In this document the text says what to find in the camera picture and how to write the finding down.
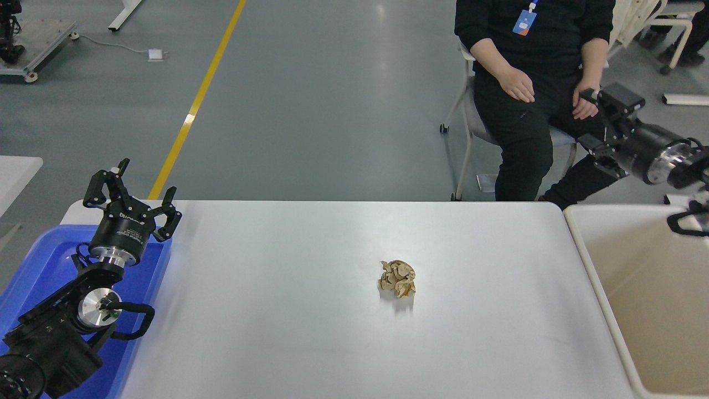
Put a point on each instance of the person's left forearm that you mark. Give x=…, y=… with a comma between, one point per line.
x=594, y=61

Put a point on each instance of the grey office chair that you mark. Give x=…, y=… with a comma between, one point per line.
x=476, y=124

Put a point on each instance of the person's right hand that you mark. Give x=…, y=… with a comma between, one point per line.
x=516, y=84

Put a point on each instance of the black machine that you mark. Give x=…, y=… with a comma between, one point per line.
x=8, y=33

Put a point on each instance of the grey wheeled platform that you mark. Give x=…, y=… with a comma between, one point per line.
x=47, y=39

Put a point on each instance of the white floor bar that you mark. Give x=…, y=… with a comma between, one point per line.
x=687, y=98
x=678, y=199

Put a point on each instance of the white table leg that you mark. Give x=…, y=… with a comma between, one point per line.
x=124, y=14

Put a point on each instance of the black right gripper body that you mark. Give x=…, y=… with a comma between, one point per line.
x=642, y=147

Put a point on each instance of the person's left hand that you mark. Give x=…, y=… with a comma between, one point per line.
x=584, y=111

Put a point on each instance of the tan paper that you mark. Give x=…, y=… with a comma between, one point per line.
x=396, y=280

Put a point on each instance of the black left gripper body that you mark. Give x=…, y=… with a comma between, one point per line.
x=124, y=230

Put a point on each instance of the metal floor plate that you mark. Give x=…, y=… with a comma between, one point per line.
x=486, y=182

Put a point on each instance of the blue plastic tray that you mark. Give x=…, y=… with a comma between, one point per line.
x=44, y=260

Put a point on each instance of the white office chair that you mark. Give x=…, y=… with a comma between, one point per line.
x=631, y=22

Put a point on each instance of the person's right forearm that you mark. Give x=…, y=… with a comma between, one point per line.
x=490, y=58

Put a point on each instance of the large pale bin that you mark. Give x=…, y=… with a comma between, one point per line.
x=626, y=266

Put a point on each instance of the person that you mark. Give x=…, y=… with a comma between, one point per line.
x=526, y=138
x=699, y=27

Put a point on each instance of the white side table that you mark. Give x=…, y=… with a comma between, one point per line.
x=16, y=174

